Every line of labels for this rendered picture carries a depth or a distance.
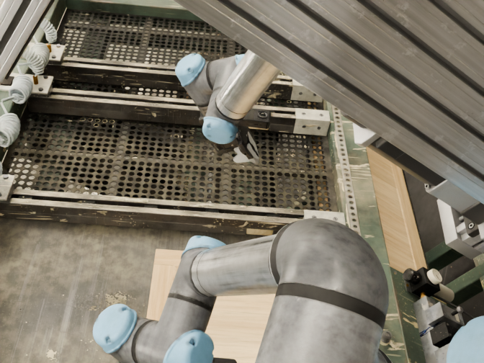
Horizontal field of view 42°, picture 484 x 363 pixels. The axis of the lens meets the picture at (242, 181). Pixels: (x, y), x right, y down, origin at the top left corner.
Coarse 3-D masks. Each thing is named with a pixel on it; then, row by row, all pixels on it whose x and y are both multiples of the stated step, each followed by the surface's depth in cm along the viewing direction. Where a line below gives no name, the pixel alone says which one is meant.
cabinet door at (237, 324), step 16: (160, 256) 182; (176, 256) 182; (160, 272) 178; (160, 288) 174; (160, 304) 170; (224, 304) 172; (240, 304) 173; (256, 304) 174; (272, 304) 174; (224, 320) 169; (240, 320) 169; (256, 320) 170; (224, 336) 165; (240, 336) 166; (256, 336) 166; (224, 352) 162; (240, 352) 162; (256, 352) 163
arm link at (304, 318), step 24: (288, 288) 63; (312, 288) 62; (288, 312) 62; (312, 312) 60; (336, 312) 60; (360, 312) 61; (264, 336) 63; (288, 336) 60; (312, 336) 59; (336, 336) 59; (360, 336) 60; (264, 360) 61; (288, 360) 59; (312, 360) 59; (336, 360) 59; (360, 360) 60; (384, 360) 65
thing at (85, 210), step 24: (0, 168) 178; (0, 192) 180; (24, 192) 187; (48, 192) 188; (0, 216) 188; (24, 216) 188; (48, 216) 188; (72, 216) 187; (96, 216) 187; (120, 216) 187; (144, 216) 187; (168, 216) 187; (192, 216) 187; (216, 216) 188; (240, 216) 189; (264, 216) 190; (288, 216) 192; (312, 216) 192; (336, 216) 193
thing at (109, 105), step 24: (48, 96) 220; (72, 96) 224; (96, 96) 224; (120, 96) 225; (144, 96) 226; (144, 120) 227; (168, 120) 227; (192, 120) 227; (288, 120) 226; (312, 120) 226
